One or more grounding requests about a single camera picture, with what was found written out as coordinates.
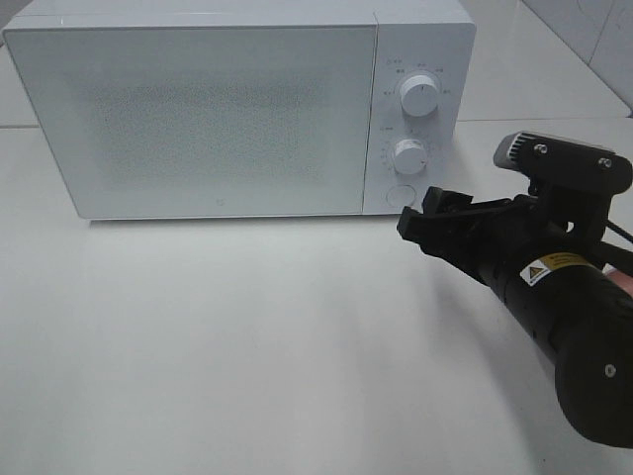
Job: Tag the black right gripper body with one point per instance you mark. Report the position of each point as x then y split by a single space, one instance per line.
496 243

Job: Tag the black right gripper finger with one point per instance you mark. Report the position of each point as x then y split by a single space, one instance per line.
440 201
413 226

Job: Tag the round white door button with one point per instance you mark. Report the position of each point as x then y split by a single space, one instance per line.
401 196

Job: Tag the white microwave door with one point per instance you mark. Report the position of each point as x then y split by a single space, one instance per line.
189 123

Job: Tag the pink round plate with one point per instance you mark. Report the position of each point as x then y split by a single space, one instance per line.
621 279

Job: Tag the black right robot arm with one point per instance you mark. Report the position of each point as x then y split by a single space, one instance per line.
554 287

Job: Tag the lower white timer knob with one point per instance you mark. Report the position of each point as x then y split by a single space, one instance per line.
409 157

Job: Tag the upper white power knob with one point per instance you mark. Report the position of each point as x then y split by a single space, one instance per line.
419 94

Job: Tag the white microwave oven body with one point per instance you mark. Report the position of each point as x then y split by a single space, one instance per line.
410 36

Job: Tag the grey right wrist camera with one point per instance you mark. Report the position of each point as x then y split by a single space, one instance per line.
565 163

